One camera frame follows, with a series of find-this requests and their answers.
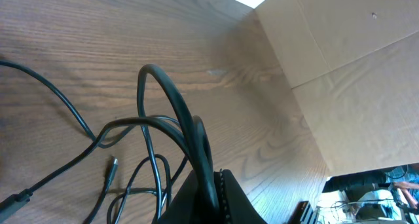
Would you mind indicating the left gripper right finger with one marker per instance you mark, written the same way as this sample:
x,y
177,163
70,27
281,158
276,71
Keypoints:
x,y
235,208

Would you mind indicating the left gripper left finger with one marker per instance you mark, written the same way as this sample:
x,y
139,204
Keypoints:
x,y
186,207

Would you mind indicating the cardboard box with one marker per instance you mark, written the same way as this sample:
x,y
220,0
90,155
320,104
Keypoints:
x,y
353,68

